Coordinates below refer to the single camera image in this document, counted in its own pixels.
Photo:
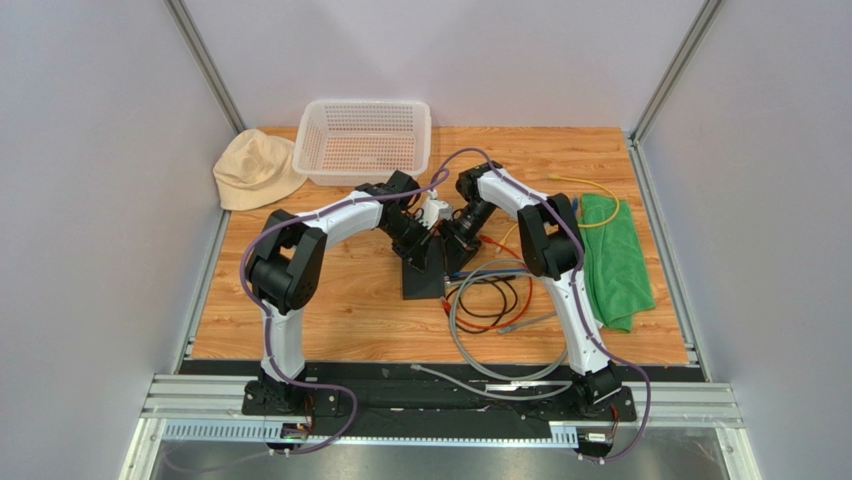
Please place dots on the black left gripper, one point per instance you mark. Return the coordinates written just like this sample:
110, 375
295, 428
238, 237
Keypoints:
417, 252

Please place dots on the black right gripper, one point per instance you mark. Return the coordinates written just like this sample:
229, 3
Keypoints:
456, 237

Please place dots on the black network switch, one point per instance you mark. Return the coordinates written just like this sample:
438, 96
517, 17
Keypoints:
420, 286

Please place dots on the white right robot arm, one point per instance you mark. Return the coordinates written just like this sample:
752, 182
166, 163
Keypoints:
553, 253

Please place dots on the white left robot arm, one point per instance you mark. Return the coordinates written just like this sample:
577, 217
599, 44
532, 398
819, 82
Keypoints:
282, 270

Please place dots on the white perforated plastic basket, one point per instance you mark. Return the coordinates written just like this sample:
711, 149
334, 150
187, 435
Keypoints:
351, 142

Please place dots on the green cloth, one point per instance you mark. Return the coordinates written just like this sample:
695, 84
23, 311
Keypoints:
616, 273

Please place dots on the cream bucket hat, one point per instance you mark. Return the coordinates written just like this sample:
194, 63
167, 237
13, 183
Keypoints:
256, 169

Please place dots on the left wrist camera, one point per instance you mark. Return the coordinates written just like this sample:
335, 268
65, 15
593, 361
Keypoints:
435, 210

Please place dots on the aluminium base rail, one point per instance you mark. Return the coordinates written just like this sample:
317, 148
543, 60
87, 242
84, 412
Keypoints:
424, 412

